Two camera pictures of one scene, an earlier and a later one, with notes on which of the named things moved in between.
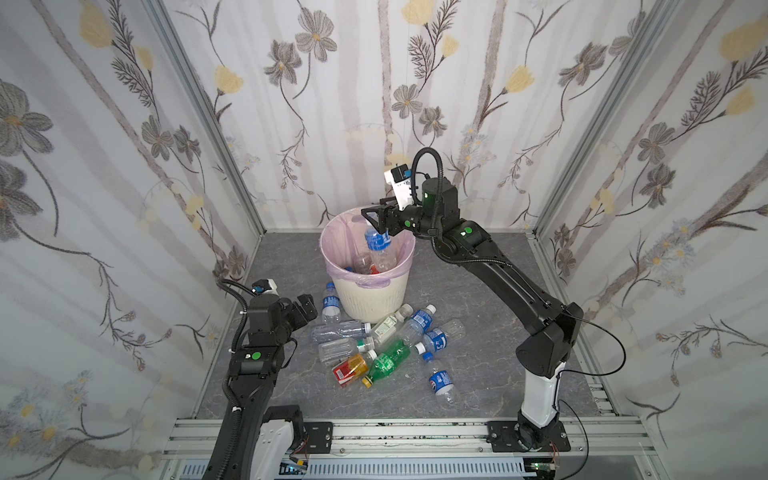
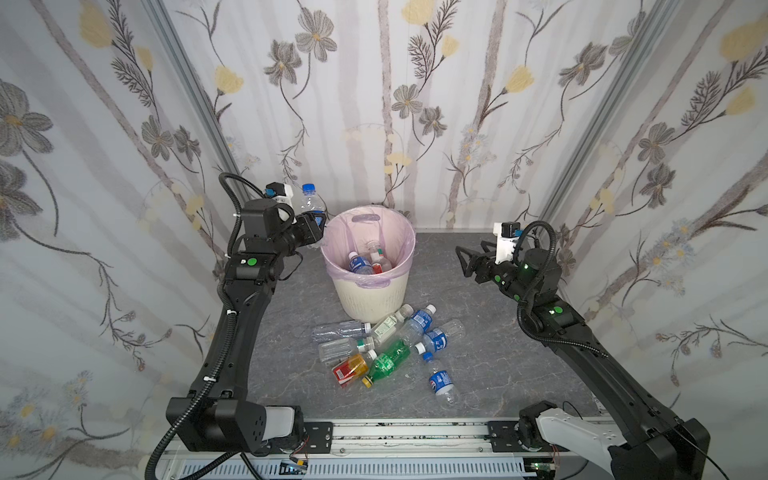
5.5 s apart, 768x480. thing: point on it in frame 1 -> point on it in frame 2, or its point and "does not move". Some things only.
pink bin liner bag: x=348 y=255 does not move
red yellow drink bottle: x=354 y=367 does not move
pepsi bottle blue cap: x=442 y=385 does not move
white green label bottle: x=388 y=323 does not move
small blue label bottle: x=438 y=339 does not move
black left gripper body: x=303 y=308 -> x=315 y=225
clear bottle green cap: x=339 y=349 does not move
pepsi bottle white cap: x=378 y=244 -> x=359 y=264
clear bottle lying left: x=340 y=330 does not move
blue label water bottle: x=331 y=306 -> x=310 y=201
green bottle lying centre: x=388 y=361 does not move
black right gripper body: x=388 y=217 -> x=482 y=270
